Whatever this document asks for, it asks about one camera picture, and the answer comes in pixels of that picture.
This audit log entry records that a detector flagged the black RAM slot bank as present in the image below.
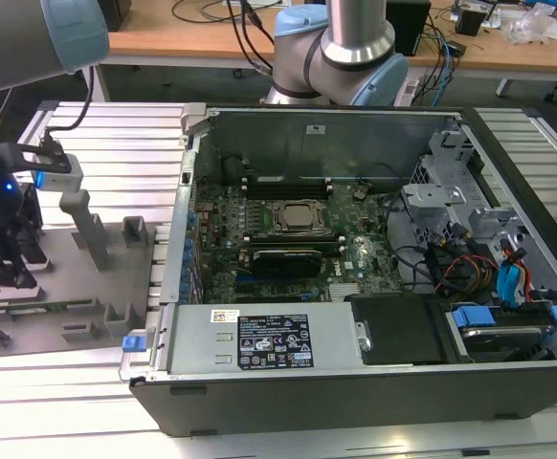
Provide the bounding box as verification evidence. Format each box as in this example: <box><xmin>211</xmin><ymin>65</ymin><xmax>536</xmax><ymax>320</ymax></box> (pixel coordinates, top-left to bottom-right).
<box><xmin>242</xmin><ymin>232</ymin><xmax>348</xmax><ymax>255</ymax></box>
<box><xmin>241</xmin><ymin>173</ymin><xmax>333</xmax><ymax>201</ymax></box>

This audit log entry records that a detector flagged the grey parts rack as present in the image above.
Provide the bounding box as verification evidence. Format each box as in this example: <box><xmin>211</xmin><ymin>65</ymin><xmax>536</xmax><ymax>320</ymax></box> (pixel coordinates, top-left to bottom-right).
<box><xmin>0</xmin><ymin>188</ymin><xmax>158</xmax><ymax>360</ymax></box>

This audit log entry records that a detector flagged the black box on desk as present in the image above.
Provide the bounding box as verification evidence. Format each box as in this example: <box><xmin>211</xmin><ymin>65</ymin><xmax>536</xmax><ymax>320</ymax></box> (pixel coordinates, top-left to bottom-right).
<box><xmin>100</xmin><ymin>0</ymin><xmax>134</xmax><ymax>33</ymax></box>

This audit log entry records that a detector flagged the green motherboard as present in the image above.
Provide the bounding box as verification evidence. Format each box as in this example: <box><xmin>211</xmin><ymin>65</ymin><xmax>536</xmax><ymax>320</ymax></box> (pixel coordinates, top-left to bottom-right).
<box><xmin>189</xmin><ymin>179</ymin><xmax>404</xmax><ymax>305</ymax></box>

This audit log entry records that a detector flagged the silver power supply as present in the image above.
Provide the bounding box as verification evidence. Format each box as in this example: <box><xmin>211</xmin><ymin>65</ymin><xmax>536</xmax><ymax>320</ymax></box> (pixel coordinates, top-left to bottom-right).
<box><xmin>166</xmin><ymin>301</ymin><xmax>356</xmax><ymax>377</ymax></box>

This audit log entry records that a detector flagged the wooden desk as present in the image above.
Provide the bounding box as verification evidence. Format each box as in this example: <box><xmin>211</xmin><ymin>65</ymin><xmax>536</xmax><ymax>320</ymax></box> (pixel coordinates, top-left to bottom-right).
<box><xmin>94</xmin><ymin>0</ymin><xmax>557</xmax><ymax>104</ymax></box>

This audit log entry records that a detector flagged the metal CPU socket cover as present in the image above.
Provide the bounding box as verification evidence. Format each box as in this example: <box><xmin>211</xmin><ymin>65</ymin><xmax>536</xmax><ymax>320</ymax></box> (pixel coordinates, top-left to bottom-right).
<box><xmin>264</xmin><ymin>198</ymin><xmax>333</xmax><ymax>235</ymax></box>

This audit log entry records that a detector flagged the black graphics card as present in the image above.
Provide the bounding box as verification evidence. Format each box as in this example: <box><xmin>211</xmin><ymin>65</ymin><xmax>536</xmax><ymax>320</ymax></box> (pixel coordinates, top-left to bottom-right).
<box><xmin>251</xmin><ymin>247</ymin><xmax>323</xmax><ymax>289</ymax></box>

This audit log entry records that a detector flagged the silver CPU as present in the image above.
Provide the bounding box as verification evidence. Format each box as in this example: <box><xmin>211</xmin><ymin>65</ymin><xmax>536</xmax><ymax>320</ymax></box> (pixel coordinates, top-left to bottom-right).
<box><xmin>282</xmin><ymin>204</ymin><xmax>320</xmax><ymax>229</ymax></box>

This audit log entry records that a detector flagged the silver chipset heatsink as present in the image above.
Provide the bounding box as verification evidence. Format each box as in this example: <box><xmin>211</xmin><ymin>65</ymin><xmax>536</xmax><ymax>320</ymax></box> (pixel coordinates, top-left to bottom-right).
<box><xmin>328</xmin><ymin>284</ymin><xmax>363</xmax><ymax>303</ymax></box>

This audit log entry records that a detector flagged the black open PC case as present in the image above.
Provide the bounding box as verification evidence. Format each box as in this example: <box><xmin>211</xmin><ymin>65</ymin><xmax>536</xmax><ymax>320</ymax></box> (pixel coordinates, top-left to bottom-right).
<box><xmin>129</xmin><ymin>102</ymin><xmax>557</xmax><ymax>439</ymax></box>

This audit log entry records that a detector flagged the white power strip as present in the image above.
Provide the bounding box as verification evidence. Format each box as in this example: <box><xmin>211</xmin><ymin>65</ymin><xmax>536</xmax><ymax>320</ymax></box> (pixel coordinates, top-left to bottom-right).
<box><xmin>392</xmin><ymin>78</ymin><xmax>421</xmax><ymax>107</ymax></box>

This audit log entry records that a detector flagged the silver metal drive cage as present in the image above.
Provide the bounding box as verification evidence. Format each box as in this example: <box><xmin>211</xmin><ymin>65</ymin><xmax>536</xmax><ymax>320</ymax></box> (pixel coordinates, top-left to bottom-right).
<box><xmin>400</xmin><ymin>128</ymin><xmax>538</xmax><ymax>254</ymax></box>

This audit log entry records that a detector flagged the black computer tower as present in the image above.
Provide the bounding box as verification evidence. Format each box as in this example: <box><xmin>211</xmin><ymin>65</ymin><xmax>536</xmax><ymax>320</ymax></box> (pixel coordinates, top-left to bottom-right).
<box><xmin>386</xmin><ymin>0</ymin><xmax>434</xmax><ymax>58</ymax></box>

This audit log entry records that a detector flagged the blue disk carrier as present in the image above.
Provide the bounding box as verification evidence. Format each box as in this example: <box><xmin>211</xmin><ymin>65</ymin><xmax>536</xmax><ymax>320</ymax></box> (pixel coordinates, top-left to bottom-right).
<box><xmin>450</xmin><ymin>305</ymin><xmax>557</xmax><ymax>364</ymax></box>

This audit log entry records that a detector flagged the small black box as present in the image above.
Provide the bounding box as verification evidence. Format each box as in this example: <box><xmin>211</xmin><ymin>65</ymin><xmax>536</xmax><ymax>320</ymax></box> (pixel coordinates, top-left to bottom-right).
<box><xmin>454</xmin><ymin>9</ymin><xmax>489</xmax><ymax>37</ymax></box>

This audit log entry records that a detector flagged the hard disk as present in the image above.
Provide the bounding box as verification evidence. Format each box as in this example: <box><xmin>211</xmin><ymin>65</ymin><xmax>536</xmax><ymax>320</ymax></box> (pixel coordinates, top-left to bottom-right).
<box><xmin>459</xmin><ymin>324</ymin><xmax>555</xmax><ymax>358</ymax></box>

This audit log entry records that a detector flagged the clear plastic bag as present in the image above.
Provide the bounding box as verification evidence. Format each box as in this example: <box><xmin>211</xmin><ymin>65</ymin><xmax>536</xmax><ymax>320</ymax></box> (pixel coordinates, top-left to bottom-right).
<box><xmin>506</xmin><ymin>7</ymin><xmax>557</xmax><ymax>47</ymax></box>

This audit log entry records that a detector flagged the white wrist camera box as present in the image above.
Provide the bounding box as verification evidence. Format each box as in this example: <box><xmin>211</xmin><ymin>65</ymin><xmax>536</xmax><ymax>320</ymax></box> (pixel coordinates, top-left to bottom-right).
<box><xmin>0</xmin><ymin>140</ymin><xmax>85</xmax><ymax>193</ymax></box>

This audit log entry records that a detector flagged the black camera cable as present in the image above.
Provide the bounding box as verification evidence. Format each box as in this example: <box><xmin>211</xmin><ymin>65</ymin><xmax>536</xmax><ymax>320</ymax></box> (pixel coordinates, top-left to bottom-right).
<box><xmin>43</xmin><ymin>64</ymin><xmax>94</xmax><ymax>144</ymax></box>

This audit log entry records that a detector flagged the orange red wire bundle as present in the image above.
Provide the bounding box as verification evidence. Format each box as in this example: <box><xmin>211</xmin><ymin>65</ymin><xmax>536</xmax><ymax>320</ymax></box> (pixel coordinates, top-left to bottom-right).
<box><xmin>443</xmin><ymin>252</ymin><xmax>499</xmax><ymax>294</ymax></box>

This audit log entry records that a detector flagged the blue flat data wire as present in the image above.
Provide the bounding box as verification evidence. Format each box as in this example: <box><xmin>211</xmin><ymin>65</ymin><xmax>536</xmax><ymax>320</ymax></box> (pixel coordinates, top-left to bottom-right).
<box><xmin>495</xmin><ymin>260</ymin><xmax>533</xmax><ymax>307</ymax></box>

